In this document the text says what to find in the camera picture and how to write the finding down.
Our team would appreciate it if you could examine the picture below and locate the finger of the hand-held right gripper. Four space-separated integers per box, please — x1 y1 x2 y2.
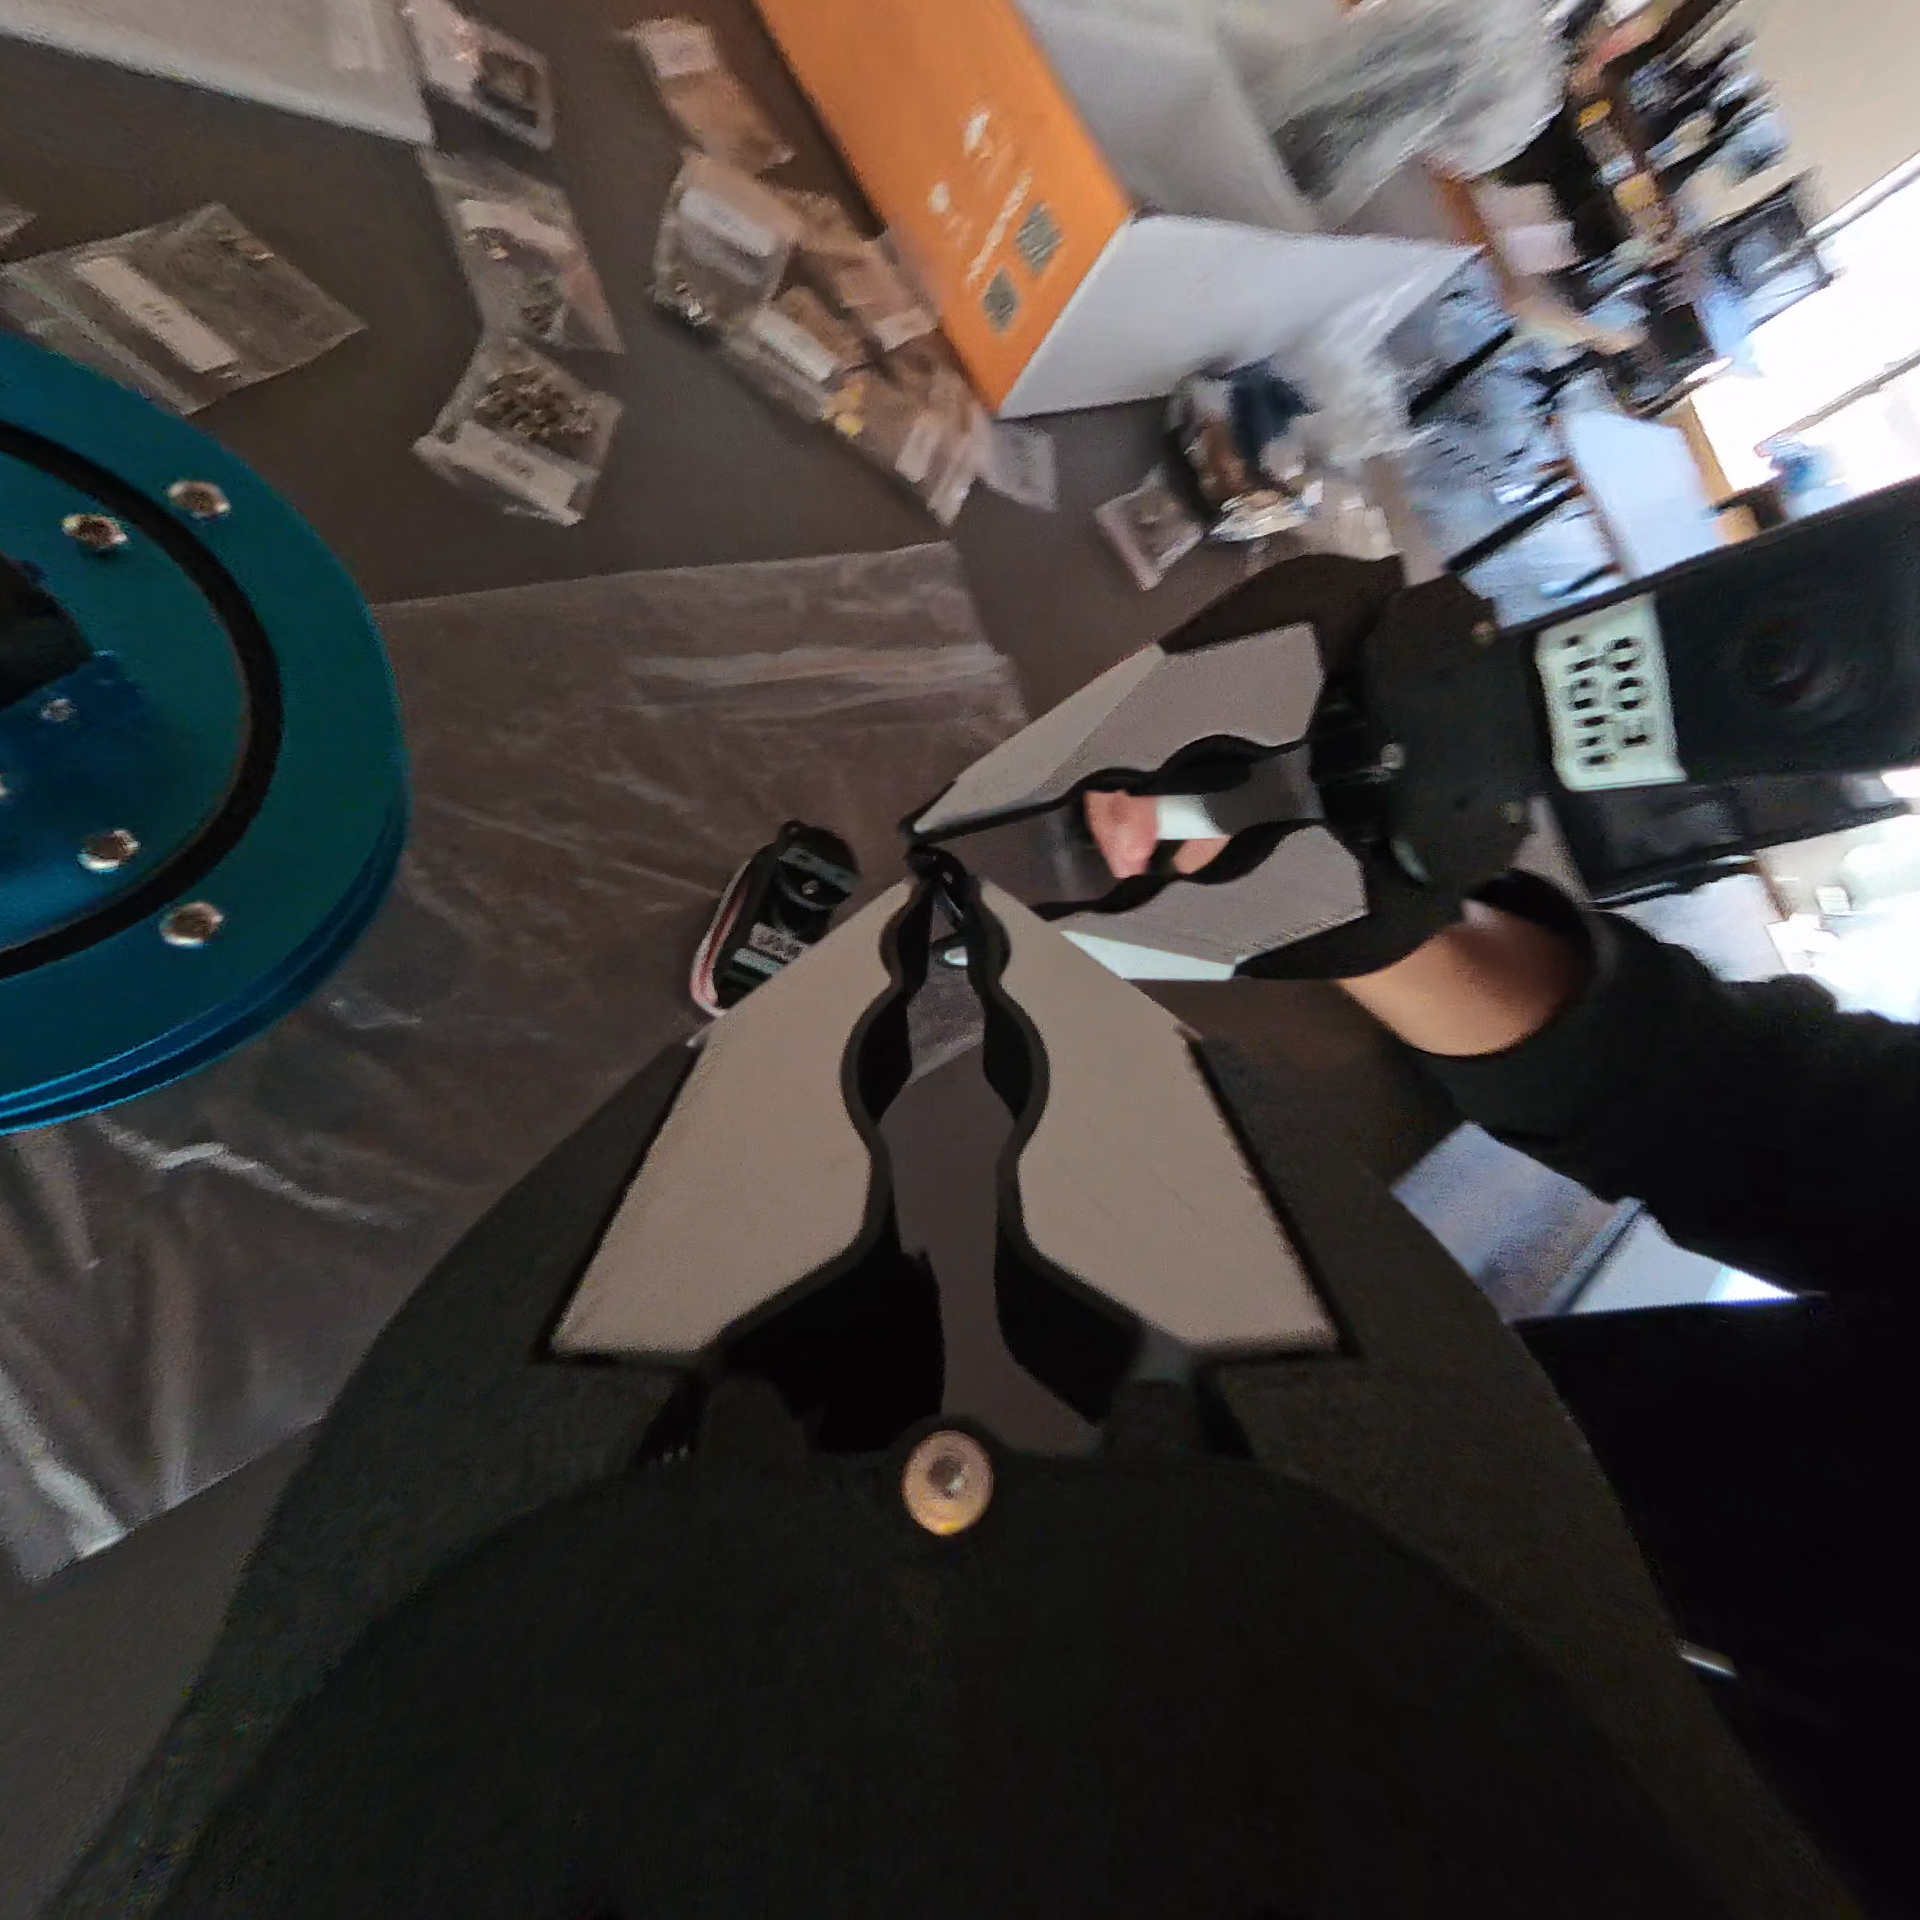
902 622 1332 846
1031 823 1374 985

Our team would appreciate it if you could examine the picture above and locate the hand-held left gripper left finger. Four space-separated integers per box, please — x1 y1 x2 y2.
547 882 924 1366

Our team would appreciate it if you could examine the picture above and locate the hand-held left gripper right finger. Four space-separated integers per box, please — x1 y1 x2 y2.
967 882 1342 1362

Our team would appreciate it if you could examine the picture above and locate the small black servo motor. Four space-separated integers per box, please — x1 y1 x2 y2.
691 820 861 1016

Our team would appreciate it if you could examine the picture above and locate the person's right hand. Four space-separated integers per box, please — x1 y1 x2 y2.
1083 786 1234 884

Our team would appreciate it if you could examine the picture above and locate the crumpled clear plastic wrap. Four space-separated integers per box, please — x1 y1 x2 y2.
1092 0 1569 596

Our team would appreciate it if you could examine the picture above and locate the large clear plastic bag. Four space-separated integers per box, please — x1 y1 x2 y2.
0 538 1085 1586

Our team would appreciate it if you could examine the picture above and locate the orange white cardboard box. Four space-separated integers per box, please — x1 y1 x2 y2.
749 0 1481 424

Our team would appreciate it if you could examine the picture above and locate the group of small screw bags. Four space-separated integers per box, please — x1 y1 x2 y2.
0 0 1065 530

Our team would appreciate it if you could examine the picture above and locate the white foam sheet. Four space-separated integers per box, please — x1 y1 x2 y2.
141 0 442 146

